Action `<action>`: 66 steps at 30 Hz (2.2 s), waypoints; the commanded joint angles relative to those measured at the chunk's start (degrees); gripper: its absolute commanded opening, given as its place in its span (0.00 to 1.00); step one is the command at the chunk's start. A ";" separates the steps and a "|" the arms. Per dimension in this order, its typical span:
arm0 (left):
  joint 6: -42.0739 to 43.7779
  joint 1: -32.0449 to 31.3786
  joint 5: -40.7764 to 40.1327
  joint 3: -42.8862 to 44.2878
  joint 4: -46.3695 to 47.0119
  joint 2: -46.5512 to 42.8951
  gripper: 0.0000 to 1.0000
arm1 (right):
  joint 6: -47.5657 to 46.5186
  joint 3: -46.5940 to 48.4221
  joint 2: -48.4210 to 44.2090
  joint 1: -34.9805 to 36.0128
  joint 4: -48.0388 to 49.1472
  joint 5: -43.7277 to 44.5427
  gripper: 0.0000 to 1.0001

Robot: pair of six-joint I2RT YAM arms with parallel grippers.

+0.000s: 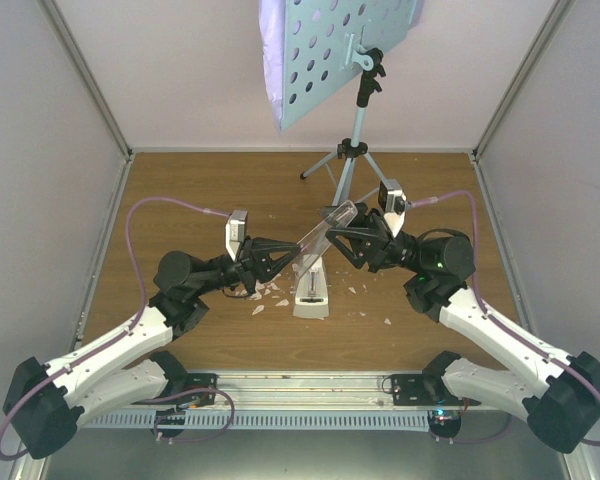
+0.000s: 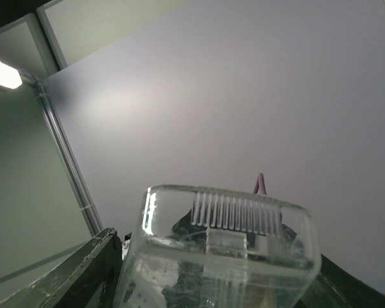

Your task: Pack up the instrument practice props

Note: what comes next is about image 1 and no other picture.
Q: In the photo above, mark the white debris flakes pile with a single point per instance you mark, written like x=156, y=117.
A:
x=354, y=298

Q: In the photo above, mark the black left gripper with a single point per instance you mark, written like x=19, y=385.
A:
x=258, y=252

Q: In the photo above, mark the grey slotted cable duct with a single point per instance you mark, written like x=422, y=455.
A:
x=270, y=420

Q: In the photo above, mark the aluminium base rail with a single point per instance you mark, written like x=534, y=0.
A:
x=330, y=390

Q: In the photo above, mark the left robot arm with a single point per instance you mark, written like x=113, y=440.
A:
x=47, y=403

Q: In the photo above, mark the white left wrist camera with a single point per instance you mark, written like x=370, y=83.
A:
x=235, y=232

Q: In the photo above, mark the left aluminium frame post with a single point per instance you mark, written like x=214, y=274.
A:
x=63, y=32

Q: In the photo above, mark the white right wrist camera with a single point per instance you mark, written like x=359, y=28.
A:
x=393, y=205

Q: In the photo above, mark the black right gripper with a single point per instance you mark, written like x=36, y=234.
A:
x=377, y=246

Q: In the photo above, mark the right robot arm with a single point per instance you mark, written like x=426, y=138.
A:
x=557, y=394

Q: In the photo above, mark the light blue music stand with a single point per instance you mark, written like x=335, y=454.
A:
x=327, y=44

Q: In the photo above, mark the clear metronome front cover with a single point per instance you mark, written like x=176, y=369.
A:
x=315, y=243

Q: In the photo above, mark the lilac sheet music paper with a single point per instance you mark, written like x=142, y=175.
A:
x=271, y=19

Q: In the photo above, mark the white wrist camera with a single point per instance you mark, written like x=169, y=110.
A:
x=235, y=232
x=393, y=205

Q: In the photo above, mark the white metronome body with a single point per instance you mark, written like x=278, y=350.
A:
x=311, y=300

